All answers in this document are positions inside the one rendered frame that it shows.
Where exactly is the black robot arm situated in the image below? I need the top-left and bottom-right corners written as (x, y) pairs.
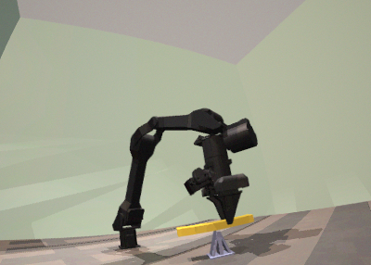
top-left (112, 108), bottom-right (258, 249)

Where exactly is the yellow bar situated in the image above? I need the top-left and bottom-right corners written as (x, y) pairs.
top-left (176, 214), bottom-right (254, 236)

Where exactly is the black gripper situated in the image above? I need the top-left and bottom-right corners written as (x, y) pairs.
top-left (201, 155), bottom-right (249, 224)

